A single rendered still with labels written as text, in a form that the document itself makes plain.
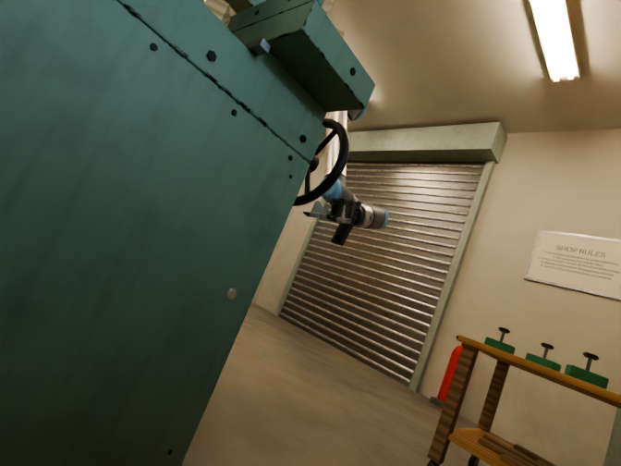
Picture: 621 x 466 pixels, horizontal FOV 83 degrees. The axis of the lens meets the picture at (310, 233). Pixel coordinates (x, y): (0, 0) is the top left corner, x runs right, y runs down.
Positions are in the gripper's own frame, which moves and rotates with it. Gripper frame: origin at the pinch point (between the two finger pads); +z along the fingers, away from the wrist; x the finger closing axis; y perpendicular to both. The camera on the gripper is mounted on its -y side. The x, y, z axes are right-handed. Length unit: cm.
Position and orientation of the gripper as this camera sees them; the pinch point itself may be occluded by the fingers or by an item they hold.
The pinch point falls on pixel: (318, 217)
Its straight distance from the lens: 115.2
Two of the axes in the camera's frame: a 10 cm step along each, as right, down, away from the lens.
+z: -7.0, -0.3, -7.2
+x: 7.0, 1.8, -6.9
